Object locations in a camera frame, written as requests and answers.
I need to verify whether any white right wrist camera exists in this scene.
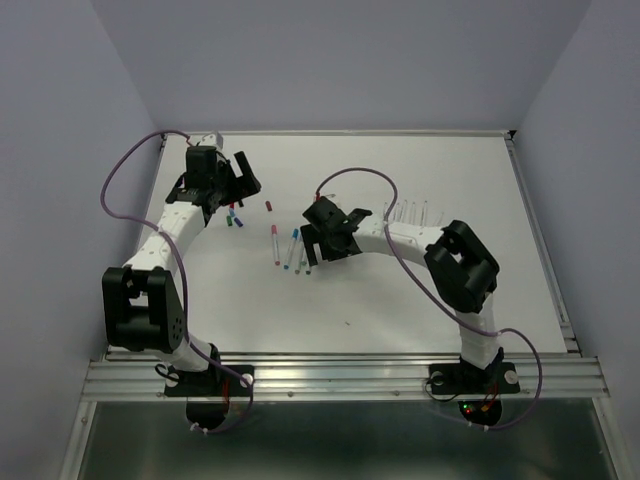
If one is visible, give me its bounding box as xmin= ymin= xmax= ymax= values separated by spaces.
xmin=314 ymin=192 xmax=337 ymax=202

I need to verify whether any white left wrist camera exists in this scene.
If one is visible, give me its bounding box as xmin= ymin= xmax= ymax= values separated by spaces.
xmin=187 ymin=131 xmax=224 ymax=150

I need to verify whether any grey capped marker pen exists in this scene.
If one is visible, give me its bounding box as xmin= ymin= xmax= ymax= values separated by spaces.
xmin=294 ymin=244 xmax=305 ymax=274

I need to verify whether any aluminium rail frame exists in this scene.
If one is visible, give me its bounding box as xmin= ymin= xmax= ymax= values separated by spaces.
xmin=61 ymin=130 xmax=634 ymax=479

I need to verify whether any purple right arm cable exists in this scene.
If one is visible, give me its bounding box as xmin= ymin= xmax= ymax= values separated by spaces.
xmin=316 ymin=167 xmax=544 ymax=434

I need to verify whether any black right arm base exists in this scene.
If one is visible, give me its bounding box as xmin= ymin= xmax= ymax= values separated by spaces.
xmin=424 ymin=362 xmax=521 ymax=427

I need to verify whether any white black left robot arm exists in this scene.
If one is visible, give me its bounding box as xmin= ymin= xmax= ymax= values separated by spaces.
xmin=102 ymin=145 xmax=261 ymax=394

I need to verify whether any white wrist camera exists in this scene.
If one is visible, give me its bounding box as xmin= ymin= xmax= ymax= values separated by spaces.
xmin=314 ymin=192 xmax=337 ymax=202
xmin=187 ymin=131 xmax=224 ymax=150

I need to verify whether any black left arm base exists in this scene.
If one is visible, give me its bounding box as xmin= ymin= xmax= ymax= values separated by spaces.
xmin=154 ymin=363 xmax=255 ymax=436

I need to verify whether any pink capped marker pen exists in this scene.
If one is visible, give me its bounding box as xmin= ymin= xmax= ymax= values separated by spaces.
xmin=271 ymin=224 xmax=281 ymax=266

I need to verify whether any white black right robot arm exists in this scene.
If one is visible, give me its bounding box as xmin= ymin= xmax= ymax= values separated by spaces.
xmin=301 ymin=196 xmax=500 ymax=390

